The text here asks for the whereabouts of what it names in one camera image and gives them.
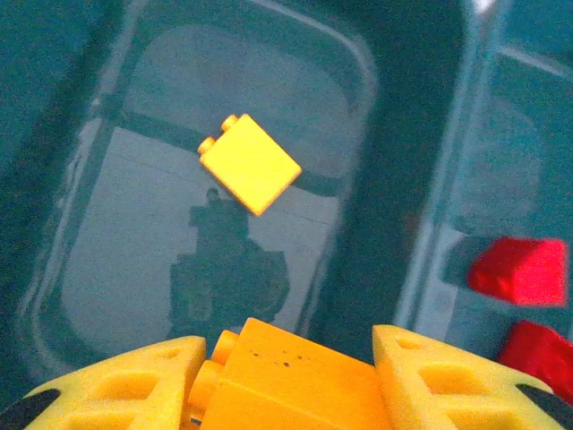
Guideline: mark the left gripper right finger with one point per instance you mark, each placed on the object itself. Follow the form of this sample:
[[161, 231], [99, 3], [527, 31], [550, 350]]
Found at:
[[447, 394]]

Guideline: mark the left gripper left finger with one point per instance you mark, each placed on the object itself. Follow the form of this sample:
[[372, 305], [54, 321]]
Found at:
[[103, 394]]

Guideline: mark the red lego brick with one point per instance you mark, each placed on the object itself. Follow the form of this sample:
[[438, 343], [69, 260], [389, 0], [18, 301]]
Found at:
[[519, 273], [541, 358]]

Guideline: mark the yellow lego brick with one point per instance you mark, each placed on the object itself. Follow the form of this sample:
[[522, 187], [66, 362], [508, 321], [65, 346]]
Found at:
[[291, 385], [250, 163]]

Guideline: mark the teal plastic container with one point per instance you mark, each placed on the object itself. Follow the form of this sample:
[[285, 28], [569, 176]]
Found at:
[[134, 224], [492, 134]]

